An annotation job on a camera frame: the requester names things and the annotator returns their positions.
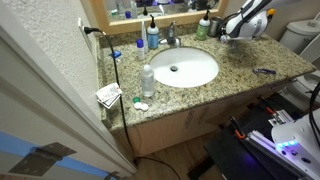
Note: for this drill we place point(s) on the tall white squeeze tube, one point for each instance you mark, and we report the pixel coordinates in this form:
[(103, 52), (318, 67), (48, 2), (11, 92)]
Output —
[(144, 32)]

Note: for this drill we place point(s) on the silver metal cup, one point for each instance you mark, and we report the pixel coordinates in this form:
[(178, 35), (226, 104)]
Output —
[(215, 26)]

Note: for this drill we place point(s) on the white green contact lens case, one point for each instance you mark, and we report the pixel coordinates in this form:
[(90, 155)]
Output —
[(140, 105)]

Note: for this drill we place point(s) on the white door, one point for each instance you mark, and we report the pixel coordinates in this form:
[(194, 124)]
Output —
[(40, 110)]

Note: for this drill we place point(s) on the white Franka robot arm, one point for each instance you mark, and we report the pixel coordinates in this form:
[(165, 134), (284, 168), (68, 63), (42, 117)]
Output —
[(246, 20)]

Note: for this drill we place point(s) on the small white bottle blue cap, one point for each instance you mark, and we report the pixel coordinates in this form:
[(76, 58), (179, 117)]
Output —
[(140, 49)]

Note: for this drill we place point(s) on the orange black clamp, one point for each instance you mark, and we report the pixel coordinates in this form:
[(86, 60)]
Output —
[(266, 106), (238, 130)]

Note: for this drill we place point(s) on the black robot cart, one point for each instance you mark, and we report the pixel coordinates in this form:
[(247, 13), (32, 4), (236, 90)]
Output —
[(233, 153)]

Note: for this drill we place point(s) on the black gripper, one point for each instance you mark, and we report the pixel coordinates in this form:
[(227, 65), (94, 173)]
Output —
[(236, 48)]

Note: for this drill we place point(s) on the chrome faucet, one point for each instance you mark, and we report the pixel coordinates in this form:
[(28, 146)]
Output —
[(171, 35)]

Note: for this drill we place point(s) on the brown spray bottle orange cap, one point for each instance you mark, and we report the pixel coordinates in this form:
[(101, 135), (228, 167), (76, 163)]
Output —
[(271, 12)]

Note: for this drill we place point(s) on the white oval sink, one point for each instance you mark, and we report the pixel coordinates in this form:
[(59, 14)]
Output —
[(186, 68)]

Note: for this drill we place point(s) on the blue soap pump bottle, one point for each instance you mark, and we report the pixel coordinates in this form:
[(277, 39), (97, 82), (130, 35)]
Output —
[(153, 34)]

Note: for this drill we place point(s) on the white toilet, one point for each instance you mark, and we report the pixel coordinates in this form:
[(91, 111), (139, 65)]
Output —
[(301, 36)]

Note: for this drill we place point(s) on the stack of paper cards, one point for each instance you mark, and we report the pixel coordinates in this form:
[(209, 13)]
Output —
[(108, 95)]

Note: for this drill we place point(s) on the green soap pump bottle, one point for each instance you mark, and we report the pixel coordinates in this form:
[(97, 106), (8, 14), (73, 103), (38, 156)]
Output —
[(202, 27)]

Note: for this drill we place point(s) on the white wall outlet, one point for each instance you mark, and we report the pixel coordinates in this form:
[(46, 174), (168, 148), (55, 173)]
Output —
[(83, 33)]

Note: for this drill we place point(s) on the wooden vanity cabinet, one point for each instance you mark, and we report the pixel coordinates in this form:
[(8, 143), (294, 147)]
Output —
[(173, 130)]

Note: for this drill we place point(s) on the clear plastic bottle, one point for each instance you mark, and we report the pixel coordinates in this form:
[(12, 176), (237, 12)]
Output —
[(147, 81)]

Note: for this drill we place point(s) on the blue razor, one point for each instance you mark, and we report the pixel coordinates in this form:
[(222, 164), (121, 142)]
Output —
[(264, 71)]

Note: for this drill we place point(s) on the metal door hinge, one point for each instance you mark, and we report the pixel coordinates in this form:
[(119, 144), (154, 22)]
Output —
[(41, 158)]

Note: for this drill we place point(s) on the aluminium mounting rail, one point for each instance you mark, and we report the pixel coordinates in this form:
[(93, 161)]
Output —
[(266, 146)]

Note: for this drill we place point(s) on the wood framed mirror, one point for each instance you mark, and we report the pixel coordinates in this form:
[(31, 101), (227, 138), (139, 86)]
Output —
[(100, 20)]

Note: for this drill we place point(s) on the small blue object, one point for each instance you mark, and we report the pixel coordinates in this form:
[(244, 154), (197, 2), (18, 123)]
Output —
[(116, 54)]

